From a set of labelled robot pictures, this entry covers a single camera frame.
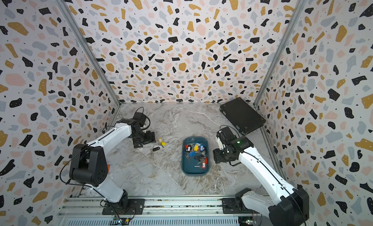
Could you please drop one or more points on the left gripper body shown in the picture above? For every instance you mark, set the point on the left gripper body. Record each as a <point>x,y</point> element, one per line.
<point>144,138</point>

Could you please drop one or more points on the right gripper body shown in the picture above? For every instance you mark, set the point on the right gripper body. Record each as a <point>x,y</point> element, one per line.
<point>221,155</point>

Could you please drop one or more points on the yellow tag key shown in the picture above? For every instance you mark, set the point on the yellow tag key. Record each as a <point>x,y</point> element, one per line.
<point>161,142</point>

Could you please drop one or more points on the teal storage box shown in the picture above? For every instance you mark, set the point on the teal storage box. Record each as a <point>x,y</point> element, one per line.
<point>188,166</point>

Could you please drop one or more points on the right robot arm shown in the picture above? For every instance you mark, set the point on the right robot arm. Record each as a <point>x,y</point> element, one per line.
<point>284,205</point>

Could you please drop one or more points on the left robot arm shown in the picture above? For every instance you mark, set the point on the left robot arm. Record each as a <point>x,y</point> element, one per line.
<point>89,166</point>

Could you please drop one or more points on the pile of keys in box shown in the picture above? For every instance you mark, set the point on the pile of keys in box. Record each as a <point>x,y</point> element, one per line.
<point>197,152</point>

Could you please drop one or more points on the black laptop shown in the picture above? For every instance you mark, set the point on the black laptop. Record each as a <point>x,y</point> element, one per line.
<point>242,116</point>

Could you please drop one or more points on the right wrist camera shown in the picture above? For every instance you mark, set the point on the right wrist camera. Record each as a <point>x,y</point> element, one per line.
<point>225,135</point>

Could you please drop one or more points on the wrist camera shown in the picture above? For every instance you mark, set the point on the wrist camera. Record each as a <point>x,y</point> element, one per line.
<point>142,120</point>
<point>225,135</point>

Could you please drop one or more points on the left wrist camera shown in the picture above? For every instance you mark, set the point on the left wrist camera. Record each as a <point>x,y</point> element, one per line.
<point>142,120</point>

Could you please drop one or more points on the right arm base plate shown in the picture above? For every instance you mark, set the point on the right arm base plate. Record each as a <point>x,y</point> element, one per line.
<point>234,206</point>

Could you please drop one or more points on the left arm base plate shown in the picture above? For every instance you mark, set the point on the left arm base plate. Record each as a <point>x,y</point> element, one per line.
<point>132,206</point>

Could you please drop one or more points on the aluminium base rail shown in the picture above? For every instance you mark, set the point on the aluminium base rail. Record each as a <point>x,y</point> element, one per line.
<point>199,210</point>

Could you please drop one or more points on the left aluminium corner post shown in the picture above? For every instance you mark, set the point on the left aluminium corner post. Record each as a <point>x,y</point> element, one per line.
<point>61,5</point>

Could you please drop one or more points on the aluminium corner post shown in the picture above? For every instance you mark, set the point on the aluminium corner post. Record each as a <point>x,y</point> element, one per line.
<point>281,47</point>
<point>61,5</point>

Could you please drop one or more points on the right aluminium corner post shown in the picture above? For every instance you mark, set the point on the right aluminium corner post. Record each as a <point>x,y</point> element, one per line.
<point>281,47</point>

